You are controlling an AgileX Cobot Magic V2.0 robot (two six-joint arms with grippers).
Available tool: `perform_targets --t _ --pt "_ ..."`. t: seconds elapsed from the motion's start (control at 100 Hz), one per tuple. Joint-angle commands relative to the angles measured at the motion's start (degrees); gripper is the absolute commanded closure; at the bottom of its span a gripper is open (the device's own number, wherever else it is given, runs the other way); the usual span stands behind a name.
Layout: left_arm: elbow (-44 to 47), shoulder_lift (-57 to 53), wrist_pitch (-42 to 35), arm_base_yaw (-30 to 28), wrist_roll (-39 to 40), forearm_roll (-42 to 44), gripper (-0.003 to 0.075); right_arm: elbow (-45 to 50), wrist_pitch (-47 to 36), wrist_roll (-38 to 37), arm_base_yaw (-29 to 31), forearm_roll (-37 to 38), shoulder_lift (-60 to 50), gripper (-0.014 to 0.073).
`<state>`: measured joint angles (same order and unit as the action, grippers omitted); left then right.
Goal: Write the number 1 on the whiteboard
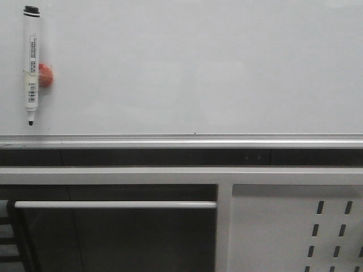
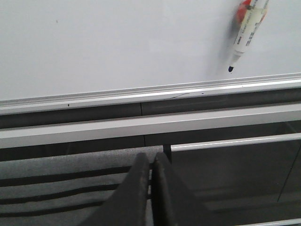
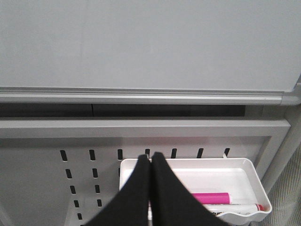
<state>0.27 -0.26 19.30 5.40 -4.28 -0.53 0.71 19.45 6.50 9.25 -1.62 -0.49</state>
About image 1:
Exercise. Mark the white whiteboard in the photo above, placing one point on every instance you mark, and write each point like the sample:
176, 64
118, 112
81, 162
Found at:
188, 67

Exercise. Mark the white metal stand frame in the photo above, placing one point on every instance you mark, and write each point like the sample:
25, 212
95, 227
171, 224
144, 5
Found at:
224, 177

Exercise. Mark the white round crossbar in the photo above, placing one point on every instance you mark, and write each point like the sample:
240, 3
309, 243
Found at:
115, 205

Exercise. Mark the aluminium whiteboard tray rail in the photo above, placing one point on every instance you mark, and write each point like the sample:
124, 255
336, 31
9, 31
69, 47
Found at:
234, 141

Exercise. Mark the black frame at lower left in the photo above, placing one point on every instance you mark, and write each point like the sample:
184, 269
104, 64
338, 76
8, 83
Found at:
16, 249

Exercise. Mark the white perforated metal panel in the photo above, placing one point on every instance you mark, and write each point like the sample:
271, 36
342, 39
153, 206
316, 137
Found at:
296, 228

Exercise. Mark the red round magnet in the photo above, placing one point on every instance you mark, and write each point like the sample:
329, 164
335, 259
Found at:
45, 76

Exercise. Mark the white whiteboard marker pen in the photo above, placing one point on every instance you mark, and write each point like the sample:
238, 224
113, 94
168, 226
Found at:
31, 42

